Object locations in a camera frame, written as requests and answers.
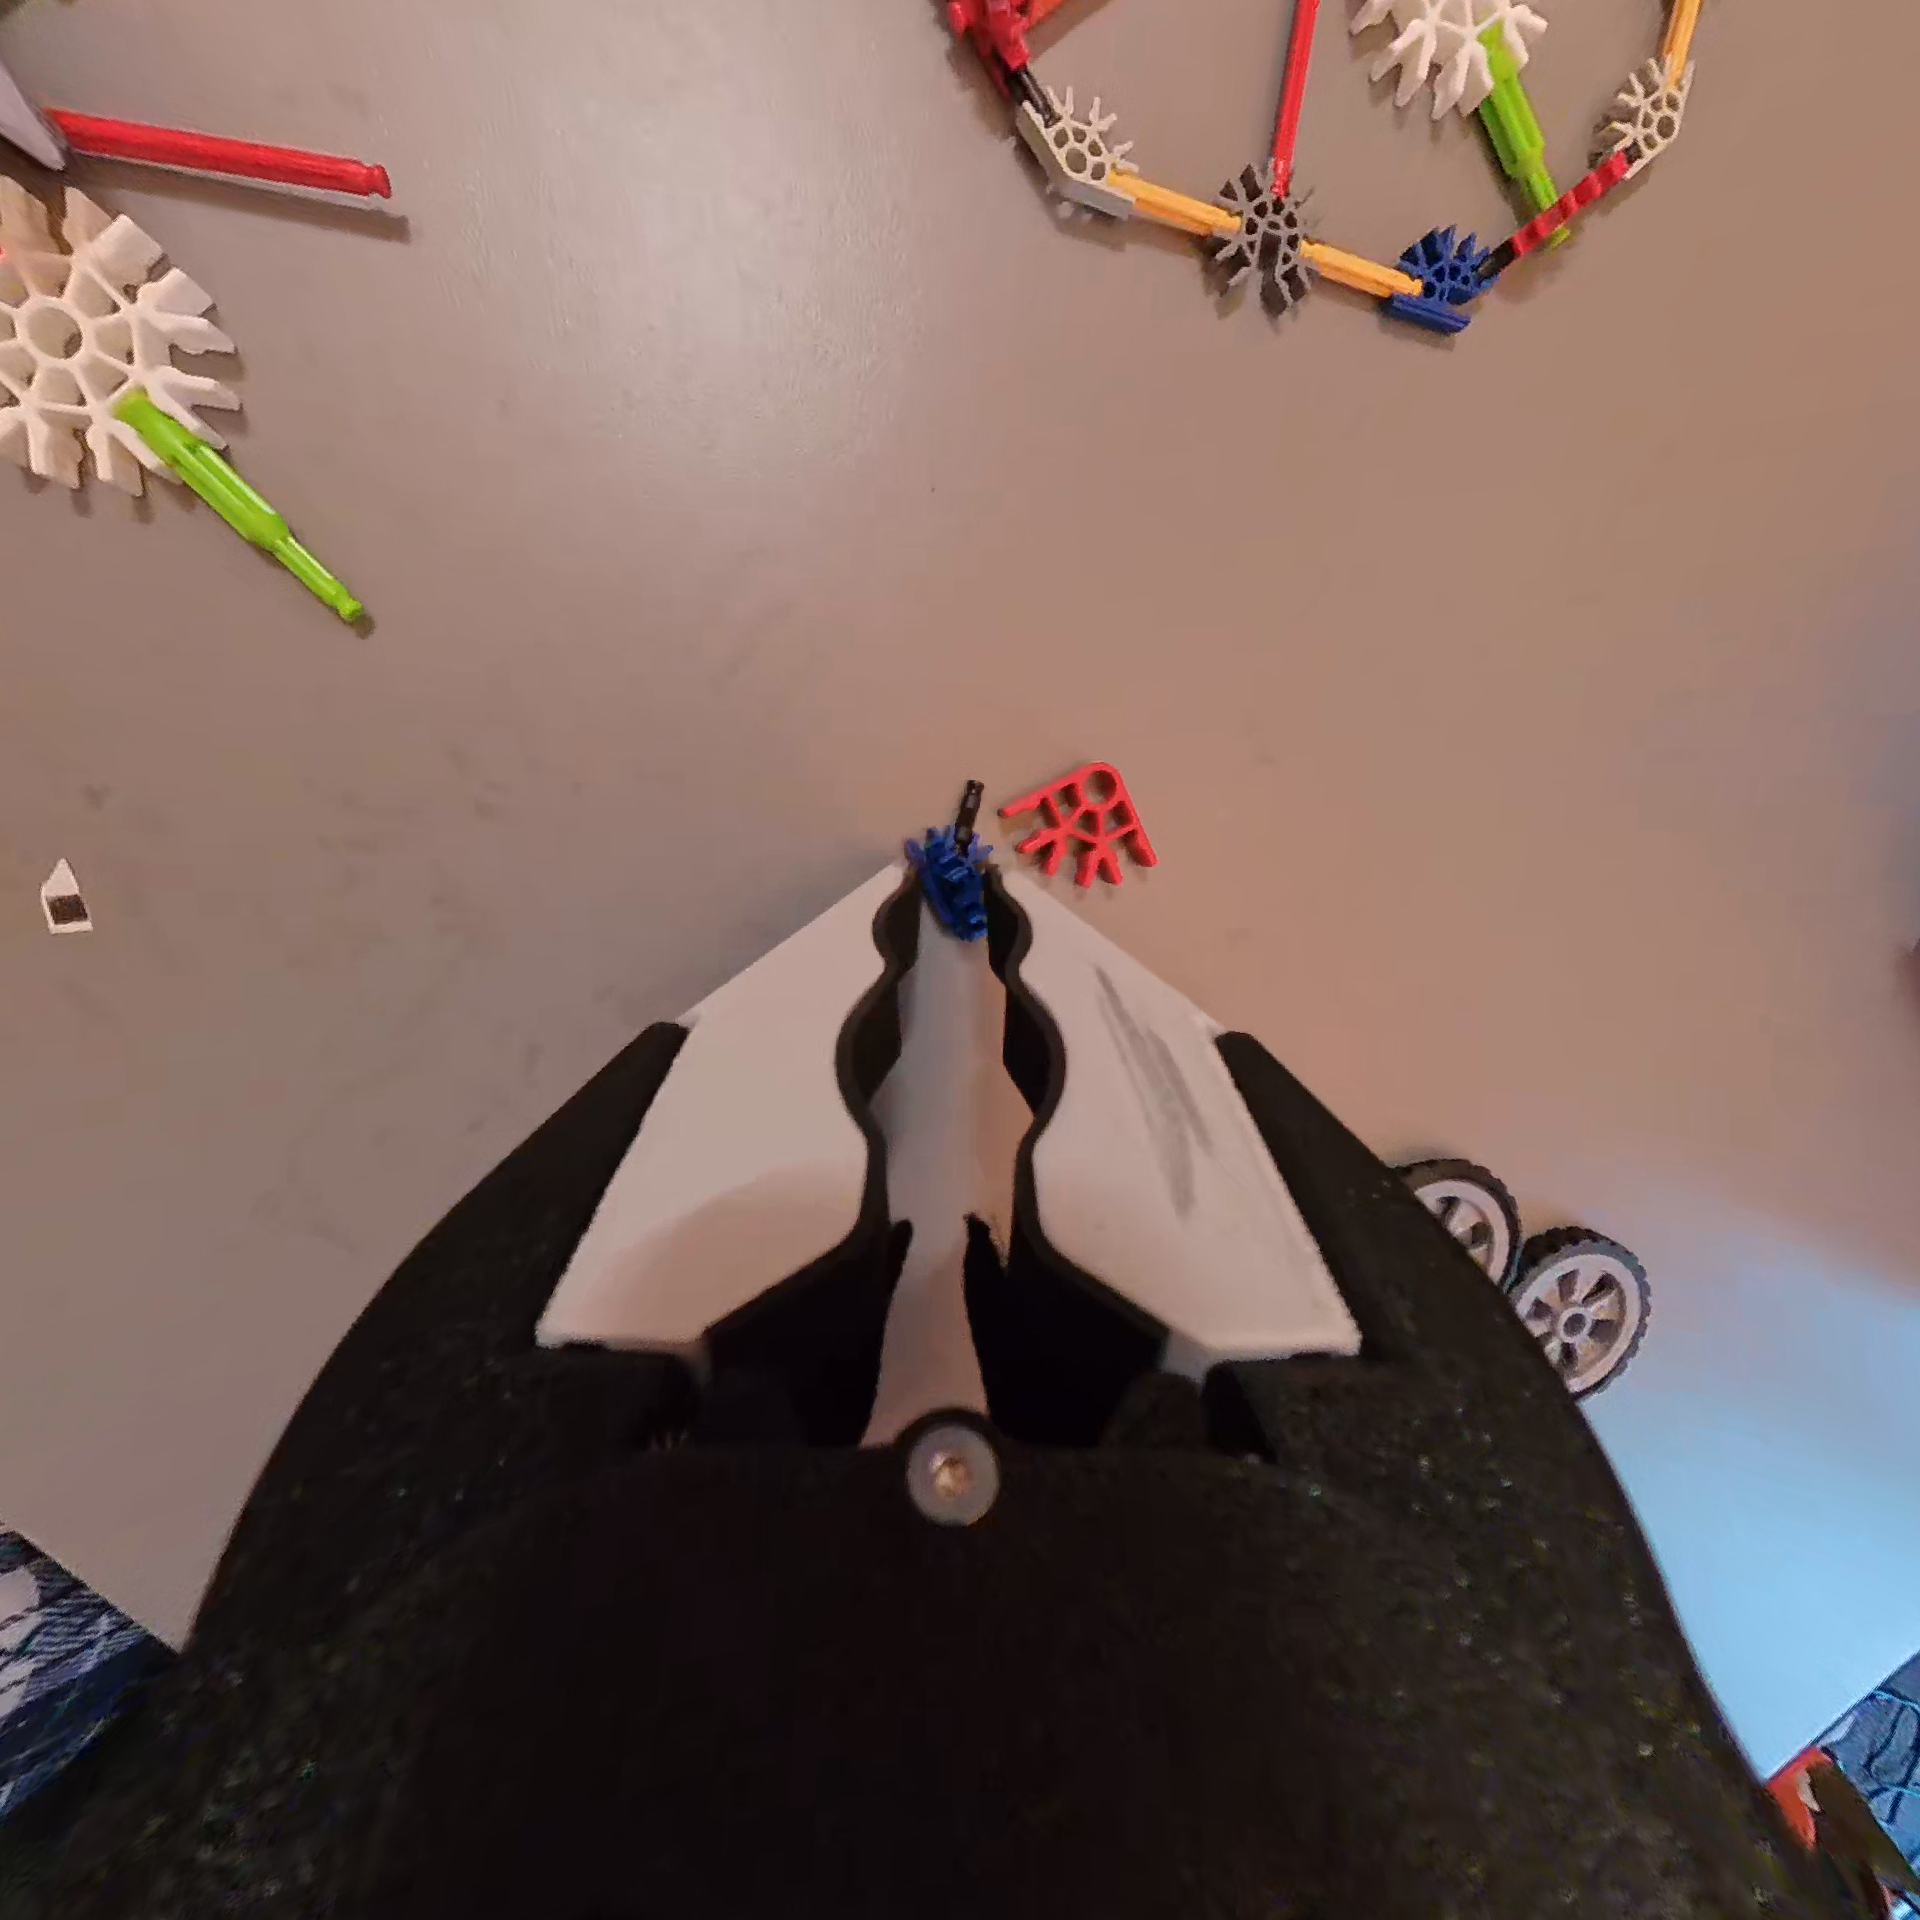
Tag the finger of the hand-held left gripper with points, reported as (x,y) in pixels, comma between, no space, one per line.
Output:
(19,118)

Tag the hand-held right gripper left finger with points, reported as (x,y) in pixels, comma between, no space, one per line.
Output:
(720,1172)

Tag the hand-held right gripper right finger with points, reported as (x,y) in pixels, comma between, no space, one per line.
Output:
(1202,1201)

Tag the white snowflake connector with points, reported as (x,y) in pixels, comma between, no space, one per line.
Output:
(112,247)

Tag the long red rod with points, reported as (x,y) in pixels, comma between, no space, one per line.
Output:
(212,150)

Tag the blue connector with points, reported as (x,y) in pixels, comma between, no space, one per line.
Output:
(954,892)

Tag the red fan connector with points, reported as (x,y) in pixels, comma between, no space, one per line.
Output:
(1127,821)

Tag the green rod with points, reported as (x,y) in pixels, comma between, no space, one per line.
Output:
(224,495)

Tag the small black rod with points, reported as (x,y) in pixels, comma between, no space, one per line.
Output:
(967,808)

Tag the grey toy wheel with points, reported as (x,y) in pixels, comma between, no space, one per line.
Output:
(1485,1201)
(1578,1320)

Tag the small paper scrap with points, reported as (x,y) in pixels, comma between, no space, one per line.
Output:
(68,908)

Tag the colourful toy wheel model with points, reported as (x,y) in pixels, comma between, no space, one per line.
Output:
(1442,45)

